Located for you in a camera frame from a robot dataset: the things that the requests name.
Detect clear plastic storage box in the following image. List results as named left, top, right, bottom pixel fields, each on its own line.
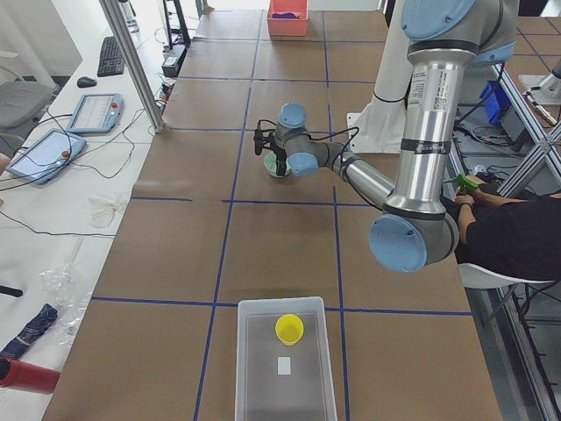
left=234, top=296, right=337, bottom=420

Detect green handheld tool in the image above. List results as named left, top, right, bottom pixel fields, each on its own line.
left=452, top=175, right=479, bottom=195

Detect purple cloth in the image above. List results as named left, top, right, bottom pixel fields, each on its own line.
left=267, top=11, right=307, bottom=21

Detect teach pendant tablet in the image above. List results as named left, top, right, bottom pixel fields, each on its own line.
left=6, top=129, right=86, bottom=184
left=67, top=93, right=124, bottom=135

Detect yellow plastic cup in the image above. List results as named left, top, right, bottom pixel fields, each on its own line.
left=274, top=314, right=304, bottom=346

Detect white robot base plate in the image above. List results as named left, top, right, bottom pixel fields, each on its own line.
left=346, top=111, right=406, bottom=153

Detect near teach pendant tablet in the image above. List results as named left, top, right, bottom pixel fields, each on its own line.
left=6, top=129, right=86, bottom=184

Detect pink plastic bin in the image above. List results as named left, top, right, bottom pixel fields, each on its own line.
left=266, top=0, right=309, bottom=37

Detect black keyboard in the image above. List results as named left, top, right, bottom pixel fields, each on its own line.
left=97, top=36, right=125, bottom=77

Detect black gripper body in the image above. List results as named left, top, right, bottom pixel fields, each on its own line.
left=273, top=147, right=287, bottom=165

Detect red cylinder bottle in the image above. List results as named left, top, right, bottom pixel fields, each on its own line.
left=1, top=358, right=60, bottom=394

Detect blue storage bin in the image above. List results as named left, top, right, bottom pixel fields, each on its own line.
left=479, top=81, right=511, bottom=126

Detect black power box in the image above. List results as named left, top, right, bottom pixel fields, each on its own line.
left=161, top=45, right=187, bottom=78

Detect mint green bowl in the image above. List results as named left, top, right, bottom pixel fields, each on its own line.
left=264, top=152, right=291, bottom=178

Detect crumpled clear plastic wrap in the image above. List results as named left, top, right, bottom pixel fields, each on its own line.
left=39, top=261, right=93, bottom=349

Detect far teach pendant tablet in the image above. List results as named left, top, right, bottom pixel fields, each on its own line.
left=67, top=93, right=124, bottom=135

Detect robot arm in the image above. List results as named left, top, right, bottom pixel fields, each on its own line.
left=267, top=1, right=519, bottom=273

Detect black computer mouse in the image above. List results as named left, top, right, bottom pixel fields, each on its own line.
left=76, top=76, right=97, bottom=89

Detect dark blue folded umbrella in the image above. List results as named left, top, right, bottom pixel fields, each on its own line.
left=1, top=303, right=58, bottom=360

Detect aluminium frame post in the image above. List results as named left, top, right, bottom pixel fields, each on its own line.
left=99, top=0, right=165, bottom=133

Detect crumpled white tissue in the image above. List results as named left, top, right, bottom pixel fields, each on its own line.
left=87, top=195, right=128, bottom=228

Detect person in black shirt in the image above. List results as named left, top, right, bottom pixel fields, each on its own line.
left=441, top=175, right=560, bottom=281

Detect grey office chair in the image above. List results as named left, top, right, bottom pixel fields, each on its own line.
left=1, top=81, right=55, bottom=132

